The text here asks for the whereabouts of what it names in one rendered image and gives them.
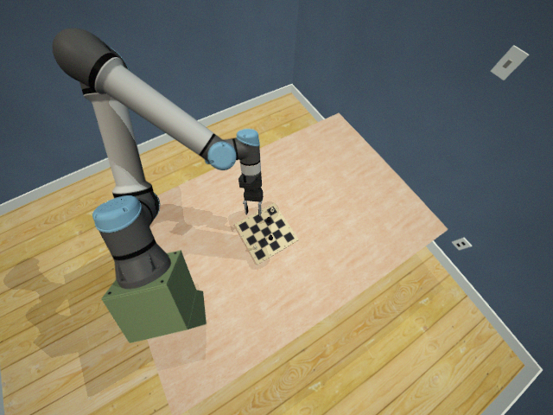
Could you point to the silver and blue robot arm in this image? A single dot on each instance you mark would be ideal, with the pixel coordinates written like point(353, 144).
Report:
point(123, 222)

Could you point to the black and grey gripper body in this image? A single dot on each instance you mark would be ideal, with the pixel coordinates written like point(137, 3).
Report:
point(251, 181)

